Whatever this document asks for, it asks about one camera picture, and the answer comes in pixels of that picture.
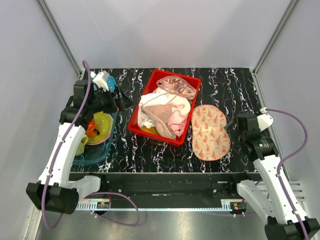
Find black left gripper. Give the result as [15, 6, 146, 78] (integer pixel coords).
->
[89, 84, 135, 114]

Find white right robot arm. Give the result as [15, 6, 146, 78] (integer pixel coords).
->
[227, 112, 320, 240]

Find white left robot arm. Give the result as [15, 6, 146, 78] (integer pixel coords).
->
[26, 80, 134, 215]

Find pink satin bra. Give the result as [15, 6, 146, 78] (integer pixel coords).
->
[156, 75, 197, 100]

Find blue dotted plate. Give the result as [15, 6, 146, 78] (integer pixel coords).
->
[106, 75, 117, 93]

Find green dotted plate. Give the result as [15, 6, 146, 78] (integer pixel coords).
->
[92, 112, 113, 143]

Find red plastic bin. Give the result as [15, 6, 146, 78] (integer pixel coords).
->
[128, 69, 201, 146]

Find mustard yellow garment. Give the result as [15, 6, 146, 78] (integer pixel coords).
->
[140, 125, 160, 136]

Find orange plastic cup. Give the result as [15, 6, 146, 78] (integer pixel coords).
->
[85, 119, 100, 138]

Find white and pink garments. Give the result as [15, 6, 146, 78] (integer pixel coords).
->
[137, 92, 191, 139]

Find clear blue plastic tub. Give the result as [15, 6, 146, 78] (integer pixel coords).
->
[73, 112, 119, 166]

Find cream mug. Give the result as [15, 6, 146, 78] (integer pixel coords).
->
[75, 134, 89, 157]

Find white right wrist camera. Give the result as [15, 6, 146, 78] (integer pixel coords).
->
[257, 107, 274, 132]

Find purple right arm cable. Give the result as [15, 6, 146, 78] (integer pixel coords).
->
[259, 107, 311, 240]

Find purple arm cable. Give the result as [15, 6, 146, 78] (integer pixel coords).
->
[41, 59, 141, 230]
[259, 107, 311, 240]

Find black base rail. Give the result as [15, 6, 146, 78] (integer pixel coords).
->
[69, 172, 262, 199]

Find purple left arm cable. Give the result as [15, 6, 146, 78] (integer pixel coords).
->
[41, 59, 141, 230]

